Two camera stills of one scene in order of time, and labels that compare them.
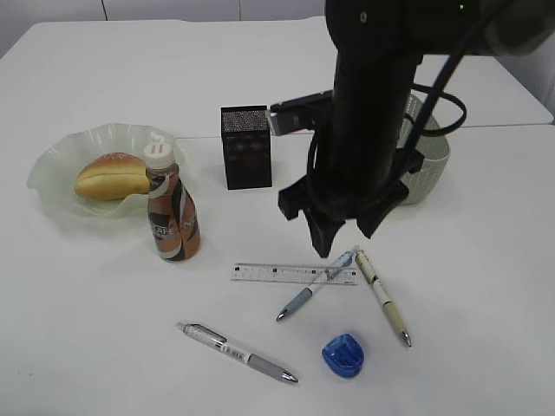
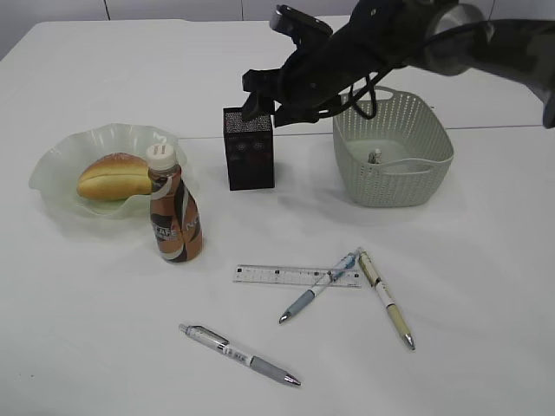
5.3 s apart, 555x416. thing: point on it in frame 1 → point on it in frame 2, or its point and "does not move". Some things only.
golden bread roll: (112, 176) does not move
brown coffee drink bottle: (173, 207) does not move
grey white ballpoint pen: (221, 342) does not move
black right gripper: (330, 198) → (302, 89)
